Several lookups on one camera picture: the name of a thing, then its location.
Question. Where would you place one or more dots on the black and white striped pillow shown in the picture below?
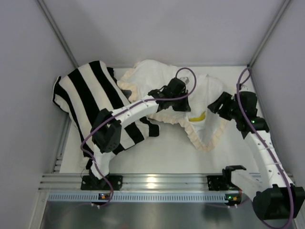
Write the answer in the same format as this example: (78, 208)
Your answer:
(87, 90)

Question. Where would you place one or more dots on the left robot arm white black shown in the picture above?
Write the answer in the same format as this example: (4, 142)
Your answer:
(106, 132)

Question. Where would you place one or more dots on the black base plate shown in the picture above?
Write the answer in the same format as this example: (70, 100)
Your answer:
(215, 182)
(92, 183)

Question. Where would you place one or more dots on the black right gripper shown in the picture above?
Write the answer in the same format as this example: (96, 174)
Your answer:
(224, 105)

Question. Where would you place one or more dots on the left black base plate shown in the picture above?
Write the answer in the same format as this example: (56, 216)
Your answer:
(92, 183)

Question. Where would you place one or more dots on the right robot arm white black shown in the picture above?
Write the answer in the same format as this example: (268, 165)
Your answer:
(274, 196)

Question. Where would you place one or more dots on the perforated cable duct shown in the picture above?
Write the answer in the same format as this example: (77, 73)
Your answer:
(138, 197)

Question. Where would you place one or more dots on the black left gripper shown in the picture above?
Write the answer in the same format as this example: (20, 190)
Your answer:
(179, 102)

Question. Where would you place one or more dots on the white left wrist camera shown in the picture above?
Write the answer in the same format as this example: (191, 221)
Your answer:
(185, 79)

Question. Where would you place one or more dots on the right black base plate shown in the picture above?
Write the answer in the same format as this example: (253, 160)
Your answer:
(215, 182)

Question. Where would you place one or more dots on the grey pillowcase with cream ruffle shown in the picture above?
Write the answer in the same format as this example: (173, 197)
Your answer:
(150, 74)

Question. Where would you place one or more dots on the aluminium mounting rail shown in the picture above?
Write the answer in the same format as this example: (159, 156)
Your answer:
(131, 182)

